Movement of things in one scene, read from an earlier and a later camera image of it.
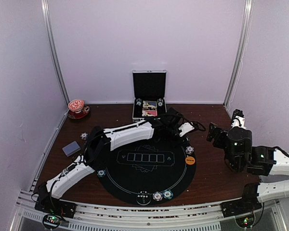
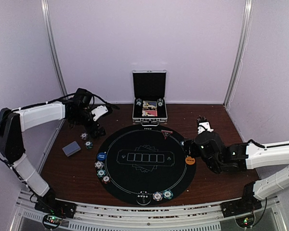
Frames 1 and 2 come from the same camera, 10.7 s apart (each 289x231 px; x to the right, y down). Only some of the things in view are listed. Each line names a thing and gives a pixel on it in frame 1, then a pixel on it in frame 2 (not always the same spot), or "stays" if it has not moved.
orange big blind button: [190, 160] stays
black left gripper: [181, 142] to [96, 134]
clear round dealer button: [143, 198] stays
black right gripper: [213, 134] to [193, 152]
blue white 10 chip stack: [84, 135] stays
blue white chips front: [157, 196] stays
